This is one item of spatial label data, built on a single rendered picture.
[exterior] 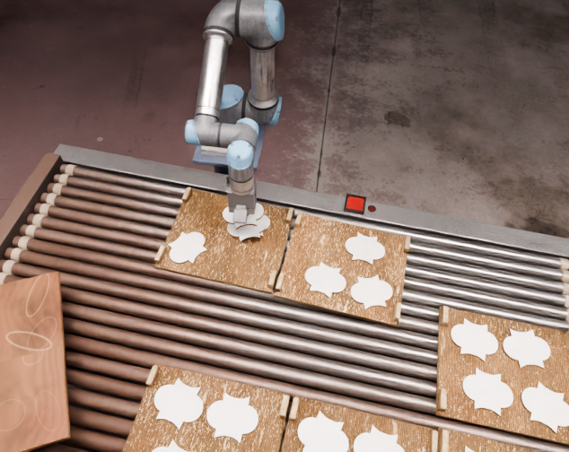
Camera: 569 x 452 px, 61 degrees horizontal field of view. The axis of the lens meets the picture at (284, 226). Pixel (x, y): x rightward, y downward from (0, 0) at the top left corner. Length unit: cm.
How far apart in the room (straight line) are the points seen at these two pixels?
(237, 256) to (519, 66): 329
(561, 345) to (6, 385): 162
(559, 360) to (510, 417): 26
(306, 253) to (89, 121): 233
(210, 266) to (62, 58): 291
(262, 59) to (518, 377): 129
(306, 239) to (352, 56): 261
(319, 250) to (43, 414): 95
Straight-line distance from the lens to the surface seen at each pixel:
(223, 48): 160
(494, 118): 388
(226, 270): 164
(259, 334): 155
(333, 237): 172
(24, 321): 160
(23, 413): 149
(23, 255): 188
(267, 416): 146
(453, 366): 160
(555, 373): 173
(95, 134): 355
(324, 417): 146
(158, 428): 148
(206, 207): 179
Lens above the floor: 236
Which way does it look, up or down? 55 degrees down
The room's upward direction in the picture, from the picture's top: 3 degrees clockwise
